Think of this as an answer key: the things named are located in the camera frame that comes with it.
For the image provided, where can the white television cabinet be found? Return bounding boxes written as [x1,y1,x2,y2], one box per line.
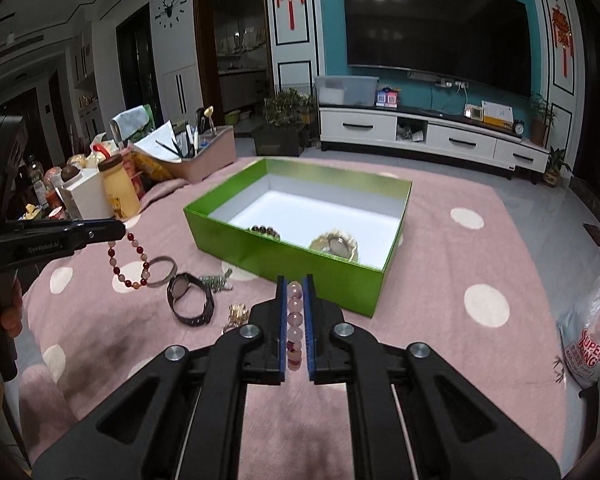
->
[319,105,551,181]

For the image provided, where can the potted plant in dark planter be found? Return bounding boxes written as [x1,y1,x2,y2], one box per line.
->
[252,87,313,157]

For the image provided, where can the clear plastic storage box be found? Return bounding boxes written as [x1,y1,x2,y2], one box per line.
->
[314,75,380,107]

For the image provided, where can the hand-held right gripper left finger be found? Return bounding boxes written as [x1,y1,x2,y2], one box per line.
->
[30,274,287,480]

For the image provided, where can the white paper box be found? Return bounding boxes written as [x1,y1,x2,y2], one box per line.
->
[60,167,116,221]

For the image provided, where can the pink bead bracelet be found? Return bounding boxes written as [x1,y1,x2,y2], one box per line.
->
[286,281,306,372]

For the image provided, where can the silver bangle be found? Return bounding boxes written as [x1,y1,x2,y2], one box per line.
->
[145,256,177,288]

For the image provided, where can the potted plant in brown pot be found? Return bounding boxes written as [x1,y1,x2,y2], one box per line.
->
[527,92,556,147]

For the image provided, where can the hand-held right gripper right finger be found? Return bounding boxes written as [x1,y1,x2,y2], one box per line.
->
[302,274,571,480]

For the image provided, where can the flat screen television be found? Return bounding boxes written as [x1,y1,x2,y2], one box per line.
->
[341,0,532,98]

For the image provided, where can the pink desk organizer box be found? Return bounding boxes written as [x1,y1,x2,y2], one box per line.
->
[135,125,237,183]

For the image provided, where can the green cardboard box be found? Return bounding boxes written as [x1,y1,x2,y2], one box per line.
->
[183,157,413,318]

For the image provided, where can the cream bead bracelet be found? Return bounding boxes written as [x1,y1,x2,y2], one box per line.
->
[308,229,359,261]

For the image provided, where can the gold brooch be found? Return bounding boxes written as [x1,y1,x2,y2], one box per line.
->
[222,301,252,336]

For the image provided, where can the yellow white desk calendar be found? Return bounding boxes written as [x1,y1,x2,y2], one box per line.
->
[481,101,513,128]

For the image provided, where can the white red plastic bag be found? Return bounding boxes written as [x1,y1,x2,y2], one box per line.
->
[557,267,600,388]

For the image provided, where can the small potted floor plant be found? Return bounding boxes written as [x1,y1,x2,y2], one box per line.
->
[542,147,573,188]

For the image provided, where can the red bead bracelet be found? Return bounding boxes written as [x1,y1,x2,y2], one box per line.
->
[107,232,152,292]

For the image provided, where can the black wristwatch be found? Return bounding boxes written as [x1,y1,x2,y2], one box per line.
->
[166,272,216,328]

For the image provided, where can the yellow bottle with brown lid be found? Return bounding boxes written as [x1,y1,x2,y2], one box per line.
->
[97,155,141,220]

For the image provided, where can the person's left hand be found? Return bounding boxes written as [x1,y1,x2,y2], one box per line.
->
[0,280,24,339]

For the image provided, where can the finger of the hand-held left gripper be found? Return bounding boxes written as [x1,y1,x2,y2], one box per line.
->
[67,218,127,254]

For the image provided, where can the small silver bead bracelet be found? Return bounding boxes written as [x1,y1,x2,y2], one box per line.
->
[198,268,234,292]

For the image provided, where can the deer wall clock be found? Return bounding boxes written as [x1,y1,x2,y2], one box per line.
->
[155,0,187,28]

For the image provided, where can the yellow snack packet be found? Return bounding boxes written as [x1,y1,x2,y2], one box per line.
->
[130,152,173,181]

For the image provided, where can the white paper sheets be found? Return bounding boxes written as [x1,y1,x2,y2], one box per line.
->
[134,120,181,161]

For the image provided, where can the grey green cloth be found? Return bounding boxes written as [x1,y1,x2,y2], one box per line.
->
[110,105,153,141]

